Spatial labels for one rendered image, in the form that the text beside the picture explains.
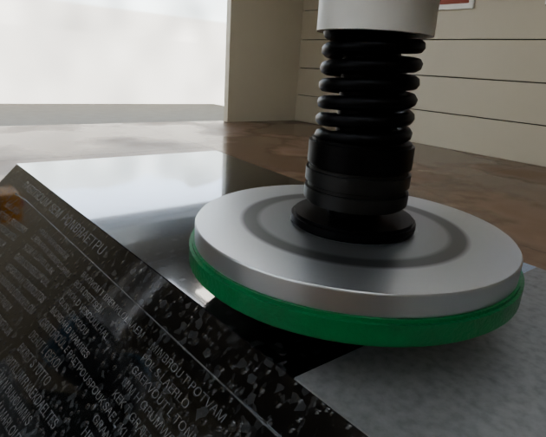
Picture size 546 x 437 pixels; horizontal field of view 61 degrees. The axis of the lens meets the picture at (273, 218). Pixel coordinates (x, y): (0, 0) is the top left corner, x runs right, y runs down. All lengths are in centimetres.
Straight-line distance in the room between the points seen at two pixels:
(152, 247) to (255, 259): 18
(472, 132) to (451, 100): 56
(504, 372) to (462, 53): 703
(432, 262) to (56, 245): 37
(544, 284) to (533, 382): 15
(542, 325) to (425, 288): 15
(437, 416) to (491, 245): 12
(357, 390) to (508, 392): 8
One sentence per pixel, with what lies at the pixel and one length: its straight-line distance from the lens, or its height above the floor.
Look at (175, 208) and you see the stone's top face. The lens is 53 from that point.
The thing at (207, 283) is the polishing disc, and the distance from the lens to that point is 27.
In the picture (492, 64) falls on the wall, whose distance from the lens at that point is 706.
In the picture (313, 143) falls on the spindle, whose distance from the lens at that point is 30.
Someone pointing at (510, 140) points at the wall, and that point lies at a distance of 692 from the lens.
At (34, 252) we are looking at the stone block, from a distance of 54.
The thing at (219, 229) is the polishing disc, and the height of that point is 88.
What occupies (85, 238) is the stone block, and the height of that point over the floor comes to 81.
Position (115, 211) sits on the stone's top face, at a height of 82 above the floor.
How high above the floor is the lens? 98
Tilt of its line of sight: 18 degrees down
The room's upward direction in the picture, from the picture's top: 4 degrees clockwise
